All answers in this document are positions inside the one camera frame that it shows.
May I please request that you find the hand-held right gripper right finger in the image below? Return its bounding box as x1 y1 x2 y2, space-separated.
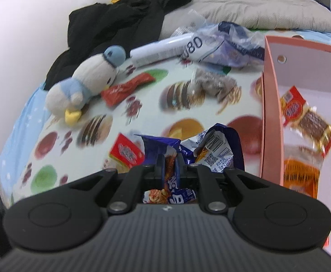
176 153 268 214

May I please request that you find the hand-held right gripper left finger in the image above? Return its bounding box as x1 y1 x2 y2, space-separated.
68 154 166 216

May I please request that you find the blue snack bag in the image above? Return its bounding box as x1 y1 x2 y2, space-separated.
134 123 246 205

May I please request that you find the orange snack packet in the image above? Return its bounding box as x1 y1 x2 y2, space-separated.
282 144 324 199

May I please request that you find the red label spicy strips packet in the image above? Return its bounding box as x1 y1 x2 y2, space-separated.
108 133 147 171
280 86 331 160

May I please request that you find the clear packet of brown snacks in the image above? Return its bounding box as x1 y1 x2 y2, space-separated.
190 67 242 106

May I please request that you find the food printed blanket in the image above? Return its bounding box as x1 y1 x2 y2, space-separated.
11 61 266 206

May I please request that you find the red snack packet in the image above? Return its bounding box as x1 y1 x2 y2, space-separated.
100 72 156 109

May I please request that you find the penguin plush toy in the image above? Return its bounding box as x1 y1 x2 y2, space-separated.
45 45 127 127

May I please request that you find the white spray can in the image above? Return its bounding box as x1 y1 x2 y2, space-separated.
129 32 195 68

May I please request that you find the clear plastic bag 080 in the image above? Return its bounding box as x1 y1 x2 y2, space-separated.
179 21 266 69

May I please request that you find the black clothing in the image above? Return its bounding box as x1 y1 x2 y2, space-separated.
45 0 193 90

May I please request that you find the grey duvet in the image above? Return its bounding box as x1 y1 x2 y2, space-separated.
158 0 331 38

